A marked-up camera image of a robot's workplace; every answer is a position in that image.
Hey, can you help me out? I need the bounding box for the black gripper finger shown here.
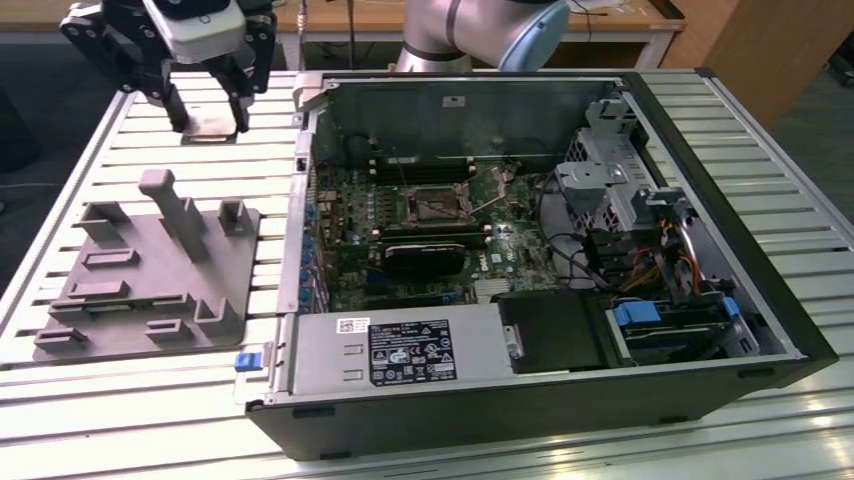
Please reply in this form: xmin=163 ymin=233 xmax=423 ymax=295
xmin=211 ymin=12 xmax=279 ymax=136
xmin=58 ymin=3 xmax=194 ymax=134

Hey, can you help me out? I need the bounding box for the silver square CPU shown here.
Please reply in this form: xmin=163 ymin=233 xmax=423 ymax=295
xmin=183 ymin=115 xmax=242 ymax=144

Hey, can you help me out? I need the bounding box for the black RAM slot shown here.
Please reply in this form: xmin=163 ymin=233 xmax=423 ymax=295
xmin=379 ymin=224 xmax=483 ymax=242
xmin=376 ymin=167 xmax=468 ymax=185

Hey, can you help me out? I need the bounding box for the CPU socket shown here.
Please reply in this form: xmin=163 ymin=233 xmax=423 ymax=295
xmin=398 ymin=183 xmax=472 ymax=227

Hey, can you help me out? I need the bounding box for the thin metal locking lever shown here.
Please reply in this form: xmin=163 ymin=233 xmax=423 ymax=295
xmin=390 ymin=145 xmax=414 ymax=199

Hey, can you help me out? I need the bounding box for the black RAM stick white label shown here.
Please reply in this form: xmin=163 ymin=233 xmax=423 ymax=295
xmin=372 ymin=154 xmax=468 ymax=170

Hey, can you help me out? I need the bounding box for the metal socket cover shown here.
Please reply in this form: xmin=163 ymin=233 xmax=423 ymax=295
xmin=466 ymin=164 xmax=521 ymax=214

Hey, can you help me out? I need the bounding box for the grey plastic parts rack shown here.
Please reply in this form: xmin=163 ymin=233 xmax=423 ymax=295
xmin=31 ymin=168 xmax=263 ymax=364

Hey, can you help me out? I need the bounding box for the black graphics card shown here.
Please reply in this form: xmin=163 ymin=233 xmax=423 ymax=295
xmin=378 ymin=241 xmax=468 ymax=280

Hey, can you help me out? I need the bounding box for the green motherboard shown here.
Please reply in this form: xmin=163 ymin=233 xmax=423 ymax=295
xmin=310 ymin=158 xmax=559 ymax=312

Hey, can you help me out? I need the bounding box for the wooden desk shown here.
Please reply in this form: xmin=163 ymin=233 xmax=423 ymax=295
xmin=272 ymin=0 xmax=689 ymax=71

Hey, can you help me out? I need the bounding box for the metal drive cage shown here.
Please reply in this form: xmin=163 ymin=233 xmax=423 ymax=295
xmin=551 ymin=98 xmax=669 ymax=234

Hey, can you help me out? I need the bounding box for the small silver chipset heatsink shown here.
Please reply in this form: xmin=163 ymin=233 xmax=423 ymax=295
xmin=474 ymin=278 xmax=514 ymax=303

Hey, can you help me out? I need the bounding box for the grey power supply unit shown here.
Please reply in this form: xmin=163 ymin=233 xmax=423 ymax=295
xmin=284 ymin=312 xmax=519 ymax=399

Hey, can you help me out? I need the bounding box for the black drive bay cover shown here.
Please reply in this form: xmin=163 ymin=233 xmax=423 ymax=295
xmin=497 ymin=291 xmax=626 ymax=375

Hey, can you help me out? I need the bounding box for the wooden cabinet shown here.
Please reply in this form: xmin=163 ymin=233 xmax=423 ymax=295
xmin=679 ymin=0 xmax=854 ymax=131

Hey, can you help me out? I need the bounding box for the hard disk in blue carrier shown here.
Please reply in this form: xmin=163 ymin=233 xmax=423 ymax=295
xmin=610 ymin=297 xmax=759 ymax=364

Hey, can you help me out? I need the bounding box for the black open PC case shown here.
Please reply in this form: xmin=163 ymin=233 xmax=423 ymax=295
xmin=243 ymin=68 xmax=841 ymax=461

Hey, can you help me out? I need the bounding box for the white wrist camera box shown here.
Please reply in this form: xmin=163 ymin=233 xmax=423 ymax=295
xmin=143 ymin=0 xmax=248 ymax=64

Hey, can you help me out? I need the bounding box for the yellow and red wire bundle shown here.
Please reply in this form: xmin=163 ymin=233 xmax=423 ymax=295
xmin=626 ymin=244 xmax=702 ymax=296

